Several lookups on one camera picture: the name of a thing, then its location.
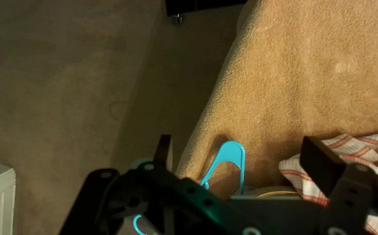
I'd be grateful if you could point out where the tan tablecloth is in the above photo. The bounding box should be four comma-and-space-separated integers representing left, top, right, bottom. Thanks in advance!
177, 0, 378, 197

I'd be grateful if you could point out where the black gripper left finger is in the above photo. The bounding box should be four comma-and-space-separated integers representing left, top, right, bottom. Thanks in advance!
153, 135, 173, 171

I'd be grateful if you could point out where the turquoise plastic clothes hanger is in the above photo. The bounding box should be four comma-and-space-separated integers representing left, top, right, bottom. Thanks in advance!
131, 140, 247, 235

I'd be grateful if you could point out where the red white checkered towel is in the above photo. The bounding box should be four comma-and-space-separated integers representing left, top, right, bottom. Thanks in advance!
279, 133, 378, 235

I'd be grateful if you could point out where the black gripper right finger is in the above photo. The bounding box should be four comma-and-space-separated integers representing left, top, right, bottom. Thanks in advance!
300, 136, 345, 196

